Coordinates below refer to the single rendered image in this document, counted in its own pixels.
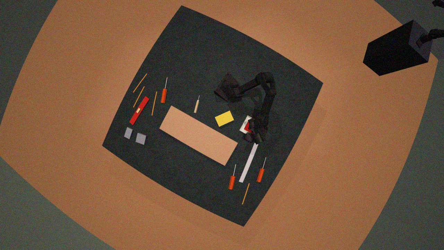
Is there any tan wooden floor panel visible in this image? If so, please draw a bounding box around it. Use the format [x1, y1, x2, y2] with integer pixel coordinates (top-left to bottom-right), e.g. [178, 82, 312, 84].
[160, 106, 238, 166]

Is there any orange-handled awl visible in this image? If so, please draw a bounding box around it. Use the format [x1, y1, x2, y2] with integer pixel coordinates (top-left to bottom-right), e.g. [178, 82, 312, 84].
[161, 89, 167, 103]
[228, 173, 236, 189]
[257, 158, 266, 182]

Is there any white flat bar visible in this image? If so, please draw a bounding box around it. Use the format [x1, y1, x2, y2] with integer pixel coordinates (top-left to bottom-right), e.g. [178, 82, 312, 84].
[239, 143, 258, 182]

